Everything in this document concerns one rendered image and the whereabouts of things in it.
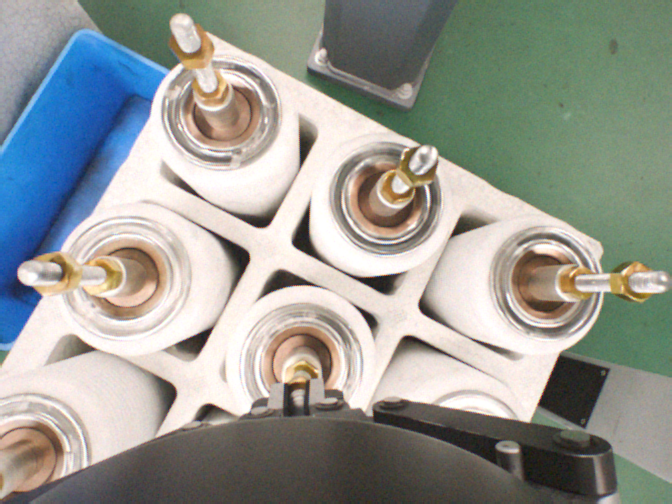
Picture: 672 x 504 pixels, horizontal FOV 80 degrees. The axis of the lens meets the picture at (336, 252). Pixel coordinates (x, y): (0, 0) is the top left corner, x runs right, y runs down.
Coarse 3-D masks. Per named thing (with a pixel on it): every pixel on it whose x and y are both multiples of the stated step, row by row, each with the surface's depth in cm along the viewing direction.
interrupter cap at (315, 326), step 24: (288, 312) 25; (312, 312) 25; (264, 336) 25; (288, 336) 25; (312, 336) 25; (336, 336) 25; (240, 360) 24; (264, 360) 24; (336, 360) 25; (360, 360) 25; (264, 384) 24; (336, 384) 25
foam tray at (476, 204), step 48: (144, 144) 32; (336, 144) 34; (144, 192) 32; (192, 192) 42; (288, 192) 33; (480, 192) 34; (240, 240) 32; (288, 240) 33; (240, 288) 32; (336, 288) 32; (384, 288) 39; (48, 336) 30; (192, 336) 40; (384, 336) 32; (432, 336) 33; (192, 384) 31; (528, 384) 33
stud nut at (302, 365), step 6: (300, 360) 21; (288, 366) 21; (294, 366) 20; (300, 366) 20; (306, 366) 20; (312, 366) 21; (288, 372) 20; (294, 372) 20; (312, 372) 20; (318, 372) 21; (288, 378) 20; (312, 378) 20
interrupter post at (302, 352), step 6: (294, 348) 25; (300, 348) 24; (306, 348) 24; (288, 354) 24; (294, 354) 22; (300, 354) 22; (306, 354) 22; (312, 354) 23; (288, 360) 22; (294, 360) 22; (306, 360) 22; (312, 360) 22; (318, 360) 23; (318, 366) 22; (282, 372) 22; (282, 378) 22; (318, 378) 22
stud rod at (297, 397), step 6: (300, 372) 20; (306, 372) 20; (300, 390) 16; (294, 396) 16; (300, 396) 16; (294, 402) 15; (300, 402) 15; (294, 408) 15; (300, 408) 15; (294, 414) 15; (300, 414) 15
